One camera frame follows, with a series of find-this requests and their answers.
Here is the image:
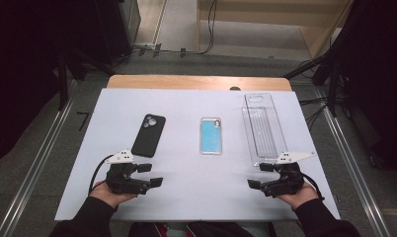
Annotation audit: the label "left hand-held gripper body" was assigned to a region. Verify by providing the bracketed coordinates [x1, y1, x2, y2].
[105, 149, 152, 196]

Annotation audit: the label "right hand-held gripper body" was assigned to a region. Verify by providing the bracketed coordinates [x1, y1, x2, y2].
[259, 151, 316, 198]

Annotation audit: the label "black phone case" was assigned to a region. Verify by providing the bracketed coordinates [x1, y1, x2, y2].
[130, 114, 167, 158]

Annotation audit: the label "clear plastic tray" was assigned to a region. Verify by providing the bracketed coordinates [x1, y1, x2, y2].
[241, 93, 288, 167]

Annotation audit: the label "clear blue phone case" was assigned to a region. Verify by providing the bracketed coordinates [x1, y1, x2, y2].
[199, 117, 223, 156]

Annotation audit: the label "person's right hand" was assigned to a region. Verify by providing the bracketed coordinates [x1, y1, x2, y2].
[275, 181, 319, 211]

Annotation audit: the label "person's left hand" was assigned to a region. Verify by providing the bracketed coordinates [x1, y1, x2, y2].
[88, 180, 138, 209]

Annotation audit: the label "white board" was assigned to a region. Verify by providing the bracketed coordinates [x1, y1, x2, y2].
[53, 88, 341, 222]

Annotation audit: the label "wooden table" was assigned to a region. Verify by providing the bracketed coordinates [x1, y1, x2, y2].
[106, 74, 293, 92]

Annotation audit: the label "black metal stand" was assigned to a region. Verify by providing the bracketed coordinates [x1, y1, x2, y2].
[56, 45, 116, 112]
[283, 33, 353, 118]

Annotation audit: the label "black curtain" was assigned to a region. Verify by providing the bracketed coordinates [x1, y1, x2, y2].
[0, 0, 99, 167]
[331, 0, 397, 179]

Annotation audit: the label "dark cabinet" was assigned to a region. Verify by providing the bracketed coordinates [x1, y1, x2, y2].
[94, 0, 142, 65]

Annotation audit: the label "light wooden shelf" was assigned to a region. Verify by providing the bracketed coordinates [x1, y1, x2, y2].
[196, 0, 354, 59]

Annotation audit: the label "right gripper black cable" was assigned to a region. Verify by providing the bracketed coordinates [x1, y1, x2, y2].
[301, 172, 326, 201]

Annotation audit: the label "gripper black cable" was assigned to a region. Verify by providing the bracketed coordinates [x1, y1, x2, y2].
[301, 172, 326, 201]
[88, 154, 115, 196]

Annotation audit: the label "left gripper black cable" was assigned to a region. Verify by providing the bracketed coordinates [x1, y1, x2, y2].
[88, 154, 115, 196]

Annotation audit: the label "aluminium floor rail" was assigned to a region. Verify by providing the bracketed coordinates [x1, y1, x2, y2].
[321, 105, 392, 237]
[0, 80, 77, 237]

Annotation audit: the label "black floor cables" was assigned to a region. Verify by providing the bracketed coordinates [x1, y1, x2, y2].
[298, 97, 329, 129]

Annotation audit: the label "hanging black cable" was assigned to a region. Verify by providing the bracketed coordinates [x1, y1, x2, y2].
[199, 0, 218, 55]

